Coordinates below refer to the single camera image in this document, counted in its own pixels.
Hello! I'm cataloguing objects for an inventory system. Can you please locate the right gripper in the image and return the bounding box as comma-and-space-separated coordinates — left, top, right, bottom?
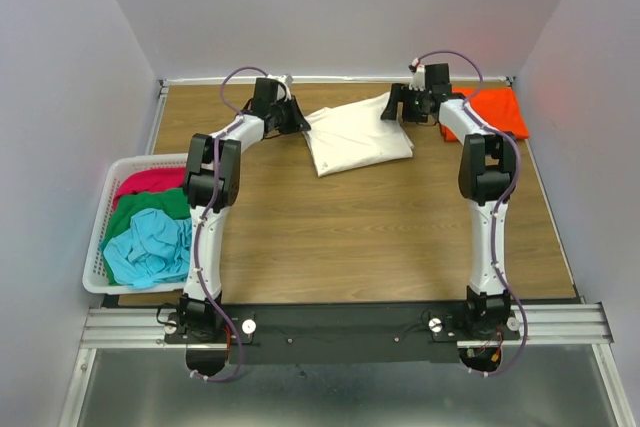
378, 84, 429, 125

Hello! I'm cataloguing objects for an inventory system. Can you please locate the white t-shirt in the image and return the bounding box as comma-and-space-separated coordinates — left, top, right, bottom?
304, 93, 414, 177

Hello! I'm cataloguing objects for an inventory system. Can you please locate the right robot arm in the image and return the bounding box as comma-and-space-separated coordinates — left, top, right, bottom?
380, 59, 521, 339

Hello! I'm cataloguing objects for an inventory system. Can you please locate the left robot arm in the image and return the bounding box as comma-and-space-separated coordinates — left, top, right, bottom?
177, 74, 311, 342

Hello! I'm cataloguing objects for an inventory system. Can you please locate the orange folded t-shirt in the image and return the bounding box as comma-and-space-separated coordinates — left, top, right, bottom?
471, 87, 529, 140

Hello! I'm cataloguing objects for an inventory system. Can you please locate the green t-shirt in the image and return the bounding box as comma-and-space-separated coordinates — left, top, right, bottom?
100, 189, 190, 248

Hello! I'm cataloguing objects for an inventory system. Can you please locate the magenta t-shirt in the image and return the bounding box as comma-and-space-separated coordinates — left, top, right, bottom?
115, 167, 185, 199

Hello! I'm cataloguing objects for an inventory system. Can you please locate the light blue t-shirt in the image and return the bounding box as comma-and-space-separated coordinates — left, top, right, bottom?
102, 208, 192, 290

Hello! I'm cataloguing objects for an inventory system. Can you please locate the white laundry basket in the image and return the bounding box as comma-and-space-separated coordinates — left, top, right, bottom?
82, 153, 187, 295

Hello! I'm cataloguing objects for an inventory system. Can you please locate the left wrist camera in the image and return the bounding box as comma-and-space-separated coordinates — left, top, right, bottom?
267, 74, 293, 101

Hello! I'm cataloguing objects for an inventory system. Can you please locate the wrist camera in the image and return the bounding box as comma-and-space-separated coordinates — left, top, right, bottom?
409, 58, 426, 91
267, 74, 293, 101

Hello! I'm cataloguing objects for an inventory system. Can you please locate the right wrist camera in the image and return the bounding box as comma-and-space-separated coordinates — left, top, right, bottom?
409, 58, 426, 91

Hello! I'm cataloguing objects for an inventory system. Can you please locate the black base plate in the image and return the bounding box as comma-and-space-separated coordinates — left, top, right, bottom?
156, 299, 520, 368

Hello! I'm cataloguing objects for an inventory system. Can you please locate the aluminium frame rail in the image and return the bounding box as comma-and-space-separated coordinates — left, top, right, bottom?
60, 301, 635, 426

